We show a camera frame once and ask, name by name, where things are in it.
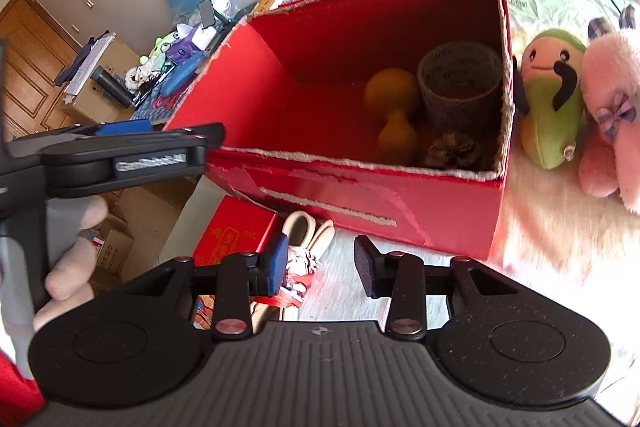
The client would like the black thermos bottle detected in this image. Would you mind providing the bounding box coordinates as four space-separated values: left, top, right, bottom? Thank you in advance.
91 66 134 108

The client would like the person left hand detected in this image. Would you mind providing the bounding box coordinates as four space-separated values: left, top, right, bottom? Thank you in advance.
0 194 110 377

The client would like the pink bunny plush toy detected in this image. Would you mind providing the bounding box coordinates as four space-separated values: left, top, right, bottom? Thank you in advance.
578 5 639 213

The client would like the blue patterned cloth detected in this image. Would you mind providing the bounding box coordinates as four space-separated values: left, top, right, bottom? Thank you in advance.
130 82 177 126

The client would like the green mustache plush toy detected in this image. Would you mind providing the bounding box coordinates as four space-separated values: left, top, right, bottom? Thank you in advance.
513 28 586 170

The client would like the small red gift box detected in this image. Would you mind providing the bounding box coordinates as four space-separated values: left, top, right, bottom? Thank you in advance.
192 194 284 331

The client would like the purple tissue pack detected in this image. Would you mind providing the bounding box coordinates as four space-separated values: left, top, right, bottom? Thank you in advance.
166 28 202 65

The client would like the blue pencil case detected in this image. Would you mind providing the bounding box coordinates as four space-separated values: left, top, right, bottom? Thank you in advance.
160 53 205 98

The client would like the white packing tape roll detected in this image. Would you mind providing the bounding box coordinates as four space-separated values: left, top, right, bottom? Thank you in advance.
418 41 503 139

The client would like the orange wooden gourd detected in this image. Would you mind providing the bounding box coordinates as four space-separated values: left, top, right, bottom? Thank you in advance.
364 68 421 167

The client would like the green frog toy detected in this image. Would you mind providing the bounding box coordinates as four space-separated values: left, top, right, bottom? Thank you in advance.
139 31 178 65

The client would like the pastel bed sheet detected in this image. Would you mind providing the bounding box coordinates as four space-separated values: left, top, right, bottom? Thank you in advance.
299 0 640 413

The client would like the large red cardboard box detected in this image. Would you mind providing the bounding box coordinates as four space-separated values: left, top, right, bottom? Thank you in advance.
168 0 513 260

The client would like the brown pine cone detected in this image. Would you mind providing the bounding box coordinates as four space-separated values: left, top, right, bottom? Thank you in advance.
424 131 480 170

